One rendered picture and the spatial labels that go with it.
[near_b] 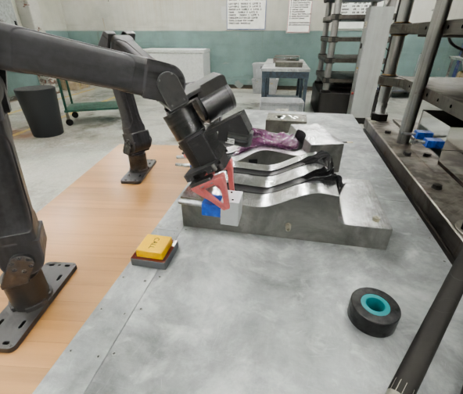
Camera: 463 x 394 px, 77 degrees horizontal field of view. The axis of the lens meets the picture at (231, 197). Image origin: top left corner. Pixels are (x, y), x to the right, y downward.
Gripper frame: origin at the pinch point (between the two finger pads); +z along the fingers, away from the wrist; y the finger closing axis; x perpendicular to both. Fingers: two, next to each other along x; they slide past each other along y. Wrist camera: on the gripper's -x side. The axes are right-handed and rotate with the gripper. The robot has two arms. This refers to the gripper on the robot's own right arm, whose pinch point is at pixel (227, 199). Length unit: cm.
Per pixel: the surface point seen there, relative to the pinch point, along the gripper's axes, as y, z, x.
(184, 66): 641, -83, 220
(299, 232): 10.0, 18.8, -7.7
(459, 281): -7.5, 25.6, -32.9
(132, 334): -21.7, 8.1, 17.9
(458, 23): 85, 3, -75
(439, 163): 64, 42, -53
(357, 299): -10.2, 22.3, -16.7
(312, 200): 9.9, 11.6, -13.7
